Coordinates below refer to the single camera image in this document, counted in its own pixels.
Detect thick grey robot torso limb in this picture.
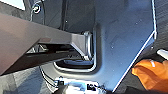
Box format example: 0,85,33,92
0,12,94,77

